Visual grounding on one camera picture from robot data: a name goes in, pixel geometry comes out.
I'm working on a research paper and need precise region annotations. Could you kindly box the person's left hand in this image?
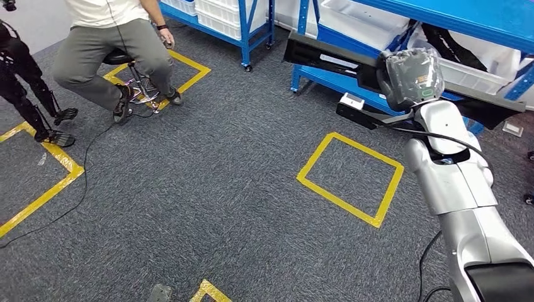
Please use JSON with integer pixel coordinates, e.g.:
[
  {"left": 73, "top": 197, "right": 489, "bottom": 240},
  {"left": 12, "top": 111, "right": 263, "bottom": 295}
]
[{"left": 157, "top": 26, "right": 176, "bottom": 50}]

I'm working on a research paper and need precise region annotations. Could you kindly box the long black plastic part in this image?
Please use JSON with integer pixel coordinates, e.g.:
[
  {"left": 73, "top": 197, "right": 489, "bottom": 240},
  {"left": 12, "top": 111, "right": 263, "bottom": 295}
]
[{"left": 283, "top": 31, "right": 526, "bottom": 131}]

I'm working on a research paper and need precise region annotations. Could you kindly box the blue steel shelf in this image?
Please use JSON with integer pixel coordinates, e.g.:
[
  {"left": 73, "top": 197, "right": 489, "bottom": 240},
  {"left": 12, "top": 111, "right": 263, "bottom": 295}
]
[
  {"left": 290, "top": 0, "right": 534, "bottom": 137},
  {"left": 159, "top": 0, "right": 276, "bottom": 72}
]

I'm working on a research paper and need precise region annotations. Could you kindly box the white plastic crate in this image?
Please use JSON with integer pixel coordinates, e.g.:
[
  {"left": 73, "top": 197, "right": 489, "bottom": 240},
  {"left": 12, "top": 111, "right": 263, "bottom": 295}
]
[
  {"left": 195, "top": 0, "right": 268, "bottom": 42},
  {"left": 411, "top": 29, "right": 522, "bottom": 96},
  {"left": 160, "top": 0, "right": 197, "bottom": 16},
  {"left": 319, "top": 0, "right": 411, "bottom": 52}
]

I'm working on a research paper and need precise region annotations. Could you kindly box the yellow floor tape square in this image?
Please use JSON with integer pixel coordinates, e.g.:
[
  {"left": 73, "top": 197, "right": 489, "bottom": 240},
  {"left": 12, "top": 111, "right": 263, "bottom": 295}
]
[
  {"left": 103, "top": 50, "right": 212, "bottom": 112},
  {"left": 296, "top": 131, "right": 405, "bottom": 229}
]

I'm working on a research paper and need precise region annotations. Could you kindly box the black swivel stool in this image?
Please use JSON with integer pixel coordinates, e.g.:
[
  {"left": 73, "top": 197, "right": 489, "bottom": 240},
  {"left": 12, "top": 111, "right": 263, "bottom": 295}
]
[{"left": 103, "top": 48, "right": 162, "bottom": 115}]

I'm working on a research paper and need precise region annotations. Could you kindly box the person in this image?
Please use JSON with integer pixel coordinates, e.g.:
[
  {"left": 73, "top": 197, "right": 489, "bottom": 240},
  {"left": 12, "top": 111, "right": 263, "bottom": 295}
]
[{"left": 52, "top": 0, "right": 185, "bottom": 124}]

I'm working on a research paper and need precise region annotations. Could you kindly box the blue plastic crate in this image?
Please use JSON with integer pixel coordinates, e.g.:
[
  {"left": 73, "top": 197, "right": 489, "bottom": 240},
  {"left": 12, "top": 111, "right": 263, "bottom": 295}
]
[{"left": 317, "top": 24, "right": 401, "bottom": 59}]

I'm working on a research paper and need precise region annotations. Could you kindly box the black plastic parts pile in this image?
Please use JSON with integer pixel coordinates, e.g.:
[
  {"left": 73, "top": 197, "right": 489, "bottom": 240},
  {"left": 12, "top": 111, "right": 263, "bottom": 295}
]
[{"left": 421, "top": 23, "right": 488, "bottom": 72}]

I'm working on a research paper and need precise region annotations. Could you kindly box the small white floor plate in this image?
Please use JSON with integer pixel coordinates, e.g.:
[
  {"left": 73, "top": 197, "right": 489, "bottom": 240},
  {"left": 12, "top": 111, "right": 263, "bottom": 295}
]
[{"left": 502, "top": 121, "right": 525, "bottom": 138}]

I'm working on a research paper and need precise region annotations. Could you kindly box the thin black floor cable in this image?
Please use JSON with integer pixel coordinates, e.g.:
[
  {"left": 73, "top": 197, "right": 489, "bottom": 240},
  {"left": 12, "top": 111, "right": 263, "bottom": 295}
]
[{"left": 0, "top": 106, "right": 157, "bottom": 250}]

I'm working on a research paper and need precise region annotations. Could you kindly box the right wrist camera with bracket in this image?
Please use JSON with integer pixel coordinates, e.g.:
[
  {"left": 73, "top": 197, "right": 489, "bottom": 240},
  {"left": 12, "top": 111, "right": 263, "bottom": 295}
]
[{"left": 336, "top": 92, "right": 416, "bottom": 131}]

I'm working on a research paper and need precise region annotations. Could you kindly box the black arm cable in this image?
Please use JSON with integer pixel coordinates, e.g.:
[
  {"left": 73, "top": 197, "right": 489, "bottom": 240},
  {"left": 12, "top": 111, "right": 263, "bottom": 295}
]
[{"left": 388, "top": 125, "right": 495, "bottom": 302}]

